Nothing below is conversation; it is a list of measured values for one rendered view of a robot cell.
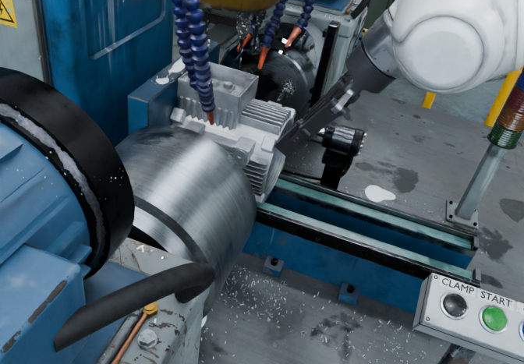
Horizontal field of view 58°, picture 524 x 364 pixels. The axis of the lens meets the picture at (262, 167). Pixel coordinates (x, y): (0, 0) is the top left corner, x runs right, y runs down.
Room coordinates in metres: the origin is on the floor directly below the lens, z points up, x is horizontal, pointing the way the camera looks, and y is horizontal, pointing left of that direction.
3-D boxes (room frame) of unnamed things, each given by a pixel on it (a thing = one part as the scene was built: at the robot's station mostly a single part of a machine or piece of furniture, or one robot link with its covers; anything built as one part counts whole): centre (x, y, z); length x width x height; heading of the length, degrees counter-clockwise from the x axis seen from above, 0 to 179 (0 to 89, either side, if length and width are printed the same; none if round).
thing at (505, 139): (0.95, -0.52, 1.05); 0.06 x 0.06 x 0.04
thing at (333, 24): (0.88, -0.09, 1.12); 0.04 x 0.03 x 0.26; 77
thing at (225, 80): (0.79, 0.11, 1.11); 0.12 x 0.11 x 0.07; 76
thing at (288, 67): (1.10, -0.01, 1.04); 0.41 x 0.25 x 0.25; 167
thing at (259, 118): (0.78, 0.07, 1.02); 0.20 x 0.19 x 0.19; 76
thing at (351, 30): (1.36, -0.06, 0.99); 0.35 x 0.31 x 0.37; 167
